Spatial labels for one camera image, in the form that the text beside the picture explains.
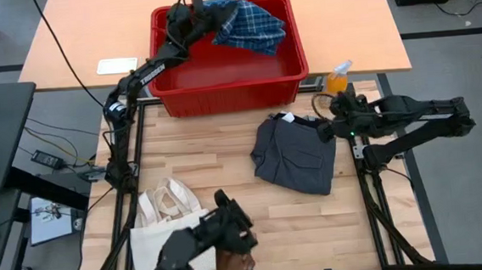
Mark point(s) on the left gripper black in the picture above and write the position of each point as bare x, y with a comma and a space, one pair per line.
213, 17

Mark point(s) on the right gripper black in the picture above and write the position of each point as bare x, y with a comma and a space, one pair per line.
336, 129

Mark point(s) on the black garment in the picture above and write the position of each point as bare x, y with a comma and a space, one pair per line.
303, 118

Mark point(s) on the blue plaid shirt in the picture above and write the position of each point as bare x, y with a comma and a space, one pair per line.
255, 27

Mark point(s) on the dark grey shorts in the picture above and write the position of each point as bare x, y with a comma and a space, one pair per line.
293, 157

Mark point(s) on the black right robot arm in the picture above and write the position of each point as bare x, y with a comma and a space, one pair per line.
414, 112

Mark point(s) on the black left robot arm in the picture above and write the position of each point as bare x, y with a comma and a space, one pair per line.
151, 73

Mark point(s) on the red plastic laundry bin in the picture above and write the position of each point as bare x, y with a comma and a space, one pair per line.
228, 80

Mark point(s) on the orange spray bottle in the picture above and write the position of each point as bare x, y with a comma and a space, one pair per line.
338, 81

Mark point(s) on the white flat phone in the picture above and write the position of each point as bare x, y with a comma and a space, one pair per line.
117, 66

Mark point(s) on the light wooden desk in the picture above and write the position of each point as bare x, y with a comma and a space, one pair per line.
85, 31

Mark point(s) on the white canvas tote bag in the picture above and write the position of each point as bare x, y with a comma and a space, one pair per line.
150, 239

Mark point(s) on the black power adapter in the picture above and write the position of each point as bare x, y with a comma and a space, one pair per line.
48, 159

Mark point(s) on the white paper sheet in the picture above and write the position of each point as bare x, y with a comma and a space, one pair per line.
52, 227

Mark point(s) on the black aluminium table frame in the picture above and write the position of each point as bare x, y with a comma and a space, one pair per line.
145, 102

